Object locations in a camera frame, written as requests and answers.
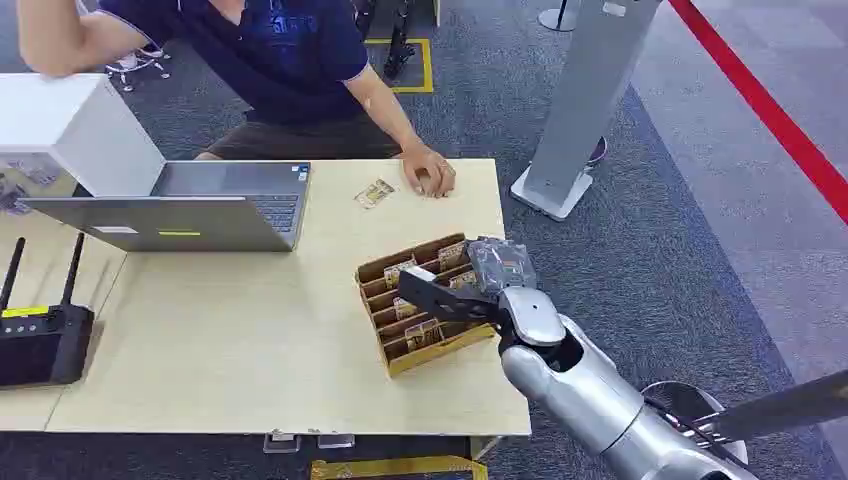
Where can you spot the person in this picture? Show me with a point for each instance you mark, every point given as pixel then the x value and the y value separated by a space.
pixel 291 60

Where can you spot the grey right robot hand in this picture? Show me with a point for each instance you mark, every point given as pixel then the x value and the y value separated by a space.
pixel 498 264

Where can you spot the white box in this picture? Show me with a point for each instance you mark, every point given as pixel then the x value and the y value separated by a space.
pixel 73 129

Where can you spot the round stanchion base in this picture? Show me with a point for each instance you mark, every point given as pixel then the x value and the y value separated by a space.
pixel 558 16

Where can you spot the yellow floor tape square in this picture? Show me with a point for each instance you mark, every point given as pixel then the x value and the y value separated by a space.
pixel 425 66

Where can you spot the wooden card box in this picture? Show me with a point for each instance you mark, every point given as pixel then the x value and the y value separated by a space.
pixel 424 334

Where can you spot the grey laptop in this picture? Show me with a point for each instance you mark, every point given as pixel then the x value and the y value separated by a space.
pixel 199 212

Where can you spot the round silver base plate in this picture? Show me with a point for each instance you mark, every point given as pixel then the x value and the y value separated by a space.
pixel 682 404

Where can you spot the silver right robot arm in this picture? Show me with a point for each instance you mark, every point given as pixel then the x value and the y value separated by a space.
pixel 583 387

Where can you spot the red floor tape line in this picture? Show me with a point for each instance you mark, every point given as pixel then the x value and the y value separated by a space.
pixel 768 109

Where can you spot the office chair base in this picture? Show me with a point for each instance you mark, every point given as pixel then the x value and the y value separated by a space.
pixel 136 65

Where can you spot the clear desk clamp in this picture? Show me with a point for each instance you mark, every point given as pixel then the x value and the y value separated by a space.
pixel 334 440
pixel 281 442

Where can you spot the person's left hand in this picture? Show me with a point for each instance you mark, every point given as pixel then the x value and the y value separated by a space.
pixel 429 173

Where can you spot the yellow tape strip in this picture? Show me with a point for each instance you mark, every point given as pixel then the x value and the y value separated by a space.
pixel 397 468

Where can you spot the black router with antennas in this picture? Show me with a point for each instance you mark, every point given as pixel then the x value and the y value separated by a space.
pixel 40 344

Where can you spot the black tripod legs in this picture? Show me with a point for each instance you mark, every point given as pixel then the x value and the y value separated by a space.
pixel 399 46

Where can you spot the grey pole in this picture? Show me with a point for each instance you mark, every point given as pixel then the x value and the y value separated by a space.
pixel 788 401

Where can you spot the grey kiosk stand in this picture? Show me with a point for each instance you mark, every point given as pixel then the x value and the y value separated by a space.
pixel 583 99

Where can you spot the printed card in sleeve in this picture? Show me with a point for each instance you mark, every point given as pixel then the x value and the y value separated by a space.
pixel 375 193
pixel 462 281
pixel 452 255
pixel 424 335
pixel 400 273
pixel 404 309

